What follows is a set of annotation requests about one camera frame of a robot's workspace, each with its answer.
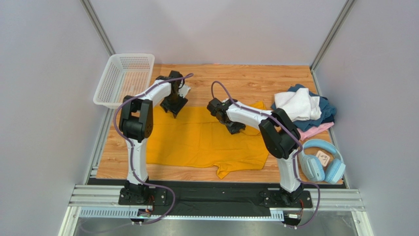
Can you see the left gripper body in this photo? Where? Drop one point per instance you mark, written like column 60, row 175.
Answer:
column 174, row 103

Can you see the white plastic basket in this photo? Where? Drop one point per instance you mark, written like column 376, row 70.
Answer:
column 124, row 74

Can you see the white t-shirt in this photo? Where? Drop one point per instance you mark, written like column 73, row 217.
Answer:
column 299, row 105

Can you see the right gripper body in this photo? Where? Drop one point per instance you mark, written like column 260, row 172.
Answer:
column 234, row 126

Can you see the pink item inside headphones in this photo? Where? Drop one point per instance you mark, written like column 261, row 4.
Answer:
column 323, row 158

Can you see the blue t-shirt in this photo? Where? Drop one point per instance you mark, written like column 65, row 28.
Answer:
column 328, row 111

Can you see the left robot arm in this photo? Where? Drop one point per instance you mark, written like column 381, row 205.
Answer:
column 135, row 125

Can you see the light blue headphones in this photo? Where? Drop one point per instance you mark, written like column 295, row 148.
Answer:
column 312, row 168

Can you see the pink garment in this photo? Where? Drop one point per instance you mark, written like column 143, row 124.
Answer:
column 311, row 132

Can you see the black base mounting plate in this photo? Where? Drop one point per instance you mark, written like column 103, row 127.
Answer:
column 221, row 199

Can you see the yellow t-shirt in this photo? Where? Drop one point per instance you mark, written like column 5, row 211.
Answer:
column 196, row 139

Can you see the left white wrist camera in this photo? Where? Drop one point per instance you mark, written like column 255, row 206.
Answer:
column 184, row 90

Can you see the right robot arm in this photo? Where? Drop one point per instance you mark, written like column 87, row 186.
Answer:
column 279, row 134

